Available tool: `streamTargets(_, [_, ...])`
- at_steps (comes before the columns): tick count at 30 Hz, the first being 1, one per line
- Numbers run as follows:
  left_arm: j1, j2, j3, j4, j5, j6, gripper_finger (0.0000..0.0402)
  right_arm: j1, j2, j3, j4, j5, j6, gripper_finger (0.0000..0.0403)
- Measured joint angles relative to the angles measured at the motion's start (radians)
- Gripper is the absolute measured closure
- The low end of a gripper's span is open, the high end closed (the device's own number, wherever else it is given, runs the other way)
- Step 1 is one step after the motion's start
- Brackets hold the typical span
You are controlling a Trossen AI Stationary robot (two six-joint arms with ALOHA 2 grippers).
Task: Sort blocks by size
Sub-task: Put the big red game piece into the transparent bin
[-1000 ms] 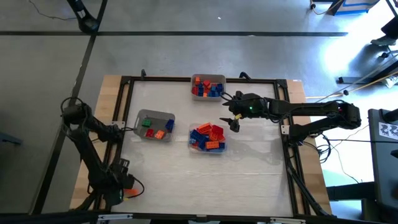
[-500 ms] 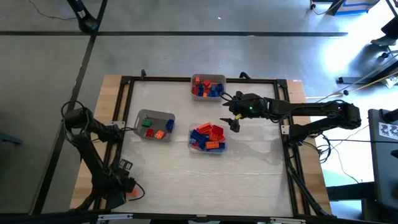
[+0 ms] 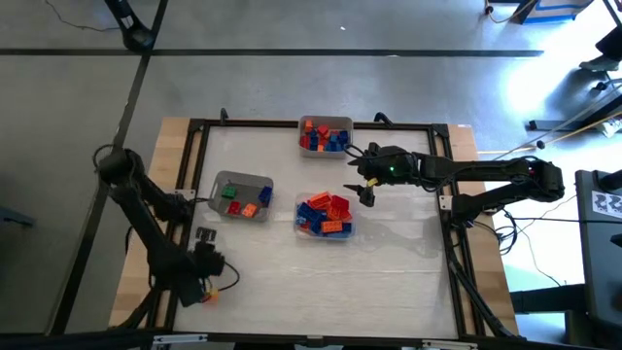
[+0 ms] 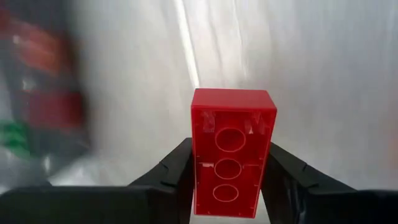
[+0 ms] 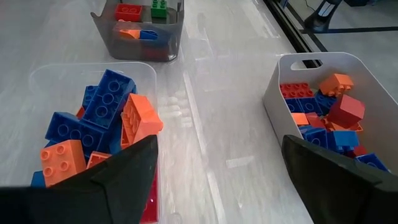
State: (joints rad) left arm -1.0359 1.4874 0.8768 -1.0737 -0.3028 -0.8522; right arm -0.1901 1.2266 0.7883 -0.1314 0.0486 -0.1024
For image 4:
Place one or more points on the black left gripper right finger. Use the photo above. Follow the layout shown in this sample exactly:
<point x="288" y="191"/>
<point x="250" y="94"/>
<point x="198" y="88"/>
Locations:
<point x="326" y="205"/>

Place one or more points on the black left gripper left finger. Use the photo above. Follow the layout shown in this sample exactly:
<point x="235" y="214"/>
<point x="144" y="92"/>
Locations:
<point x="109" y="205"/>

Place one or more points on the red small block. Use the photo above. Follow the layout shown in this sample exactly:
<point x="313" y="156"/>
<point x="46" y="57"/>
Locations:
<point x="233" y="149"/>

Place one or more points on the green small block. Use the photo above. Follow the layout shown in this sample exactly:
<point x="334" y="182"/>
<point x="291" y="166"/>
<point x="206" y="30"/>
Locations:
<point x="12" y="138"/>

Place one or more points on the grey plastic bin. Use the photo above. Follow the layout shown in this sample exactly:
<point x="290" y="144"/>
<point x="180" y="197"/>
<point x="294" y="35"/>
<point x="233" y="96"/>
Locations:
<point x="74" y="146"/>

